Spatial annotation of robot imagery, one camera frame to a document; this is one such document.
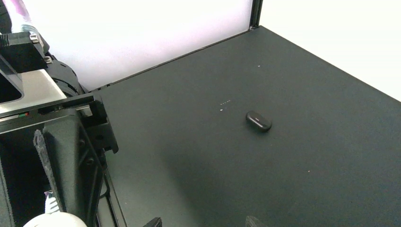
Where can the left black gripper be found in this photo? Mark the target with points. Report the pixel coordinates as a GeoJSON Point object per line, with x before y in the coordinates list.
{"type": "Point", "coordinates": [75, 132]}

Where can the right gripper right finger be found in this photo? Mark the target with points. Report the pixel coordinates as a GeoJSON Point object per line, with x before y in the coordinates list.
{"type": "Point", "coordinates": [252, 221]}

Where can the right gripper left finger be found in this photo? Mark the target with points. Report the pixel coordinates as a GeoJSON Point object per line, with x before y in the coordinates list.
{"type": "Point", "coordinates": [155, 222]}

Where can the white capsule object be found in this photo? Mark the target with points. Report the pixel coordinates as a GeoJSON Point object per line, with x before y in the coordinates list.
{"type": "Point", "coordinates": [57, 219]}

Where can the black earbud charging case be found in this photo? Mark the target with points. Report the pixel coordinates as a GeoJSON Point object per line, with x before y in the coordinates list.
{"type": "Point", "coordinates": [258, 121]}

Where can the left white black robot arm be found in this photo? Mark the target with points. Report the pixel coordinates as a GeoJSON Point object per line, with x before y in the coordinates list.
{"type": "Point", "coordinates": [22, 177]}

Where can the black front mounting rail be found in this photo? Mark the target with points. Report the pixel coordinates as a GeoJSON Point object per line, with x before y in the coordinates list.
{"type": "Point", "coordinates": [109, 212]}

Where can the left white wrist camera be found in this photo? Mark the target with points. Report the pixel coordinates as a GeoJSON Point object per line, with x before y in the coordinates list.
{"type": "Point", "coordinates": [24, 81]}

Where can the left black frame post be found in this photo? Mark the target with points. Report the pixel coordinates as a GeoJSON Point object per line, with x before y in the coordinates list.
{"type": "Point", "coordinates": [255, 16]}

